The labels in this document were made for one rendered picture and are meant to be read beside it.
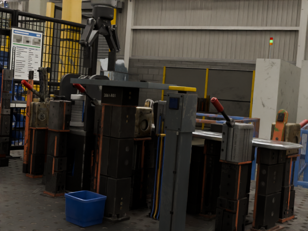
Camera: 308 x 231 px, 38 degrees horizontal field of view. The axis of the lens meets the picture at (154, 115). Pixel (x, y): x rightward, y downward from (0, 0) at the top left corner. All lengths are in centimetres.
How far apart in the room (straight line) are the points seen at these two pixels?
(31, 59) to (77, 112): 100
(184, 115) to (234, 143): 19
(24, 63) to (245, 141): 167
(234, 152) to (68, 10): 191
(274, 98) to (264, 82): 39
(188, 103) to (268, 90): 834
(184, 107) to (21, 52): 161
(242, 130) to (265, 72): 829
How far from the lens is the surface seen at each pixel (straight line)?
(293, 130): 171
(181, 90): 130
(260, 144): 147
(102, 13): 157
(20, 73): 274
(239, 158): 139
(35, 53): 279
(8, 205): 170
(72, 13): 302
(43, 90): 215
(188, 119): 131
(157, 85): 136
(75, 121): 184
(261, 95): 965
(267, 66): 966
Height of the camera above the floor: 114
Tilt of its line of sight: 3 degrees down
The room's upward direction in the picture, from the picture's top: 4 degrees clockwise
